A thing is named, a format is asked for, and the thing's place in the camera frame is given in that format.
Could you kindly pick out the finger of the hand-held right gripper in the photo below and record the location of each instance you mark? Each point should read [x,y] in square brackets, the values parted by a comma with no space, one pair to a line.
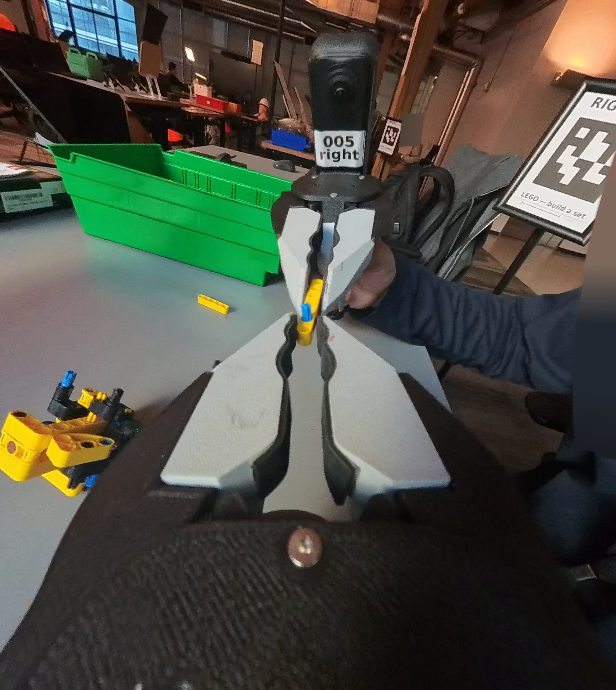
[354,248]
[294,248]

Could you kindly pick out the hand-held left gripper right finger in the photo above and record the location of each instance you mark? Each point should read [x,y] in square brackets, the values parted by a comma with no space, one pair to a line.
[383,426]

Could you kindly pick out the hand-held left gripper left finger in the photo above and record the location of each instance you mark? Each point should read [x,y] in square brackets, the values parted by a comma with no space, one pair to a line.
[232,426]

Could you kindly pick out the yellow lego beam blue pin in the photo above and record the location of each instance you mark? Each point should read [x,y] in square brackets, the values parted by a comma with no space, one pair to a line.
[308,329]

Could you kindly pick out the yellow black lego assembly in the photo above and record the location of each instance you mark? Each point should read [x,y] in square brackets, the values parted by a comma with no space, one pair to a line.
[33,442]

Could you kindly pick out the person's right forearm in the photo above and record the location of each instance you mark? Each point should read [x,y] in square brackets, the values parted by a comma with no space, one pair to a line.
[475,329]

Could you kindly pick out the black cardboard lego box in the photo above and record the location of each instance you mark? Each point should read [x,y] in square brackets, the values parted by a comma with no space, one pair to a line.
[17,199]

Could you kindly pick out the person's right hand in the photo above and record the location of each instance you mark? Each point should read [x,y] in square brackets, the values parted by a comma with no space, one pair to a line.
[375,280]

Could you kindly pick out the small tag sign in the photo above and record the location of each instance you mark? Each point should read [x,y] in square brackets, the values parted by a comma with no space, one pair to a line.
[390,137]

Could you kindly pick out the small blue storage bin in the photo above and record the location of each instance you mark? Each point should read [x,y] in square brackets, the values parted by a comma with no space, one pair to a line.
[289,141]

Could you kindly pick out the black backpack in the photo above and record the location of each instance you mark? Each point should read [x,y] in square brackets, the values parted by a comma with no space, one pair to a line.
[416,205]

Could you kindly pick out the white hard hat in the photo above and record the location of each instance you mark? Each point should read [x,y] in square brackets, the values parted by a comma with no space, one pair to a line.
[264,103]

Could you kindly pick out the dark computer mouse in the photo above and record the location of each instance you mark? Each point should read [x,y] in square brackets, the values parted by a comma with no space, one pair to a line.
[285,166]

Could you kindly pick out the red storage bin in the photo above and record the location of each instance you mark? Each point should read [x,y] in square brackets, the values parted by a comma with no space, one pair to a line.
[216,105]

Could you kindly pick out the green plastic bin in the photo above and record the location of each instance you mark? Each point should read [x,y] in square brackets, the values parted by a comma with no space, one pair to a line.
[168,237]

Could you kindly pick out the grey jacket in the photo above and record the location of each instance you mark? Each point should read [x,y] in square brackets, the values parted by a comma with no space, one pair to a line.
[480,183]

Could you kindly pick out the person's dark clothed body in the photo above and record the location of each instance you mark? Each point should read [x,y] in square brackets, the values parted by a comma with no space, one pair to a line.
[556,501]

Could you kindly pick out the framed tag sign on stand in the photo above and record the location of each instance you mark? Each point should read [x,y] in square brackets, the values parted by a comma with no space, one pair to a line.
[567,156]

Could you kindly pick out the green crate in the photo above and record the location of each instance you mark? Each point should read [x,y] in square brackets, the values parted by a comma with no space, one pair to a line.
[84,64]

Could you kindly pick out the large paned window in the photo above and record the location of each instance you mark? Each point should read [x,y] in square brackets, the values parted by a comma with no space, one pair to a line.
[92,27]

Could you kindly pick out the wall lamp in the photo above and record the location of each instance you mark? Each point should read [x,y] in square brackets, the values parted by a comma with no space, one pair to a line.
[569,78]

